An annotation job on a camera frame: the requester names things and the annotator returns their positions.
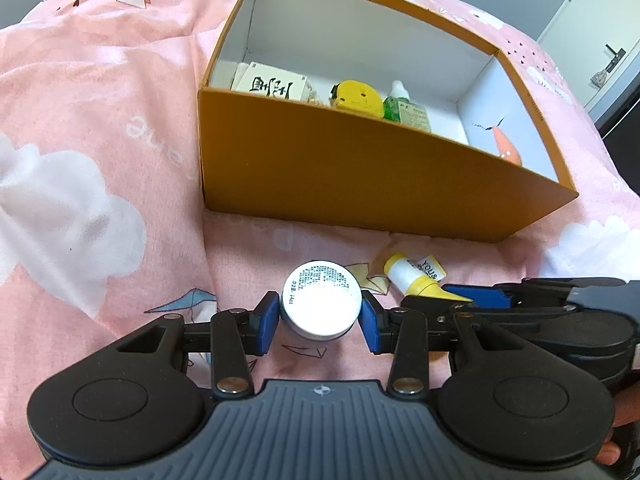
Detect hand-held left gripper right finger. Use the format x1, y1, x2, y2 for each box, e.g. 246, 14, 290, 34
360, 291, 533, 396

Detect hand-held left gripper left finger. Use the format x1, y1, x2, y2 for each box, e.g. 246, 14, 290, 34
112, 291, 281, 396

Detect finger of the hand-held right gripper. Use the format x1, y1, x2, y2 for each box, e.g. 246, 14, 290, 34
400, 295, 532, 341
442, 277, 587, 311

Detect yellow bottle with white label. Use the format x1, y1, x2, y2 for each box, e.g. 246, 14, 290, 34
384, 253, 473, 306

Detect white round jar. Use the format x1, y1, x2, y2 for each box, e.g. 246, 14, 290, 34
280, 260, 363, 341

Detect orange cone-shaped object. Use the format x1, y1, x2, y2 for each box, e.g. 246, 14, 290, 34
491, 126, 523, 167

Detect orange cardboard box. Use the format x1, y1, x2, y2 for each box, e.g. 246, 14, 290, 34
197, 0, 580, 243

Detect green spray bottle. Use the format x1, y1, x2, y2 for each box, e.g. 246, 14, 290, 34
382, 80, 432, 133

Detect yellow dotted object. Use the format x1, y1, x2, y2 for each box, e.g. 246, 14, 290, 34
329, 79, 385, 118

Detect white box with black calligraphy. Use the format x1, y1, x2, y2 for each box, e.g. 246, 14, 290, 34
231, 61, 310, 102

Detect person's right hand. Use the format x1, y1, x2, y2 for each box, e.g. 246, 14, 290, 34
597, 377, 640, 467

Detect pink printed blanket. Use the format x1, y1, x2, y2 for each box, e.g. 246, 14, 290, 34
0, 0, 640, 480

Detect white door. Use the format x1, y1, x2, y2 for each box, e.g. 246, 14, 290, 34
537, 0, 640, 118

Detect black door handle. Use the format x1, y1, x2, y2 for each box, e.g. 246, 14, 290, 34
604, 44, 627, 75

